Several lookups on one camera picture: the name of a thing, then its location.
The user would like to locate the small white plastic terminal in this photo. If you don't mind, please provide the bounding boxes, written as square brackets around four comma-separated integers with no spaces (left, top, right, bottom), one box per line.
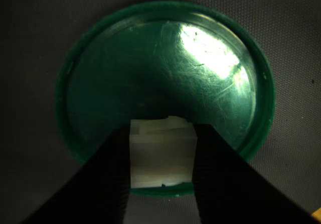
[129,115,199,189]

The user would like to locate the round green lid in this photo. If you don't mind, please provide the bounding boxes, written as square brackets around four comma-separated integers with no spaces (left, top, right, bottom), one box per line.
[54,0,276,198]

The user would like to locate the dark grey mat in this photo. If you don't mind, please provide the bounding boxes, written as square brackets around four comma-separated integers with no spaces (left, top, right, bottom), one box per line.
[0,0,321,224]

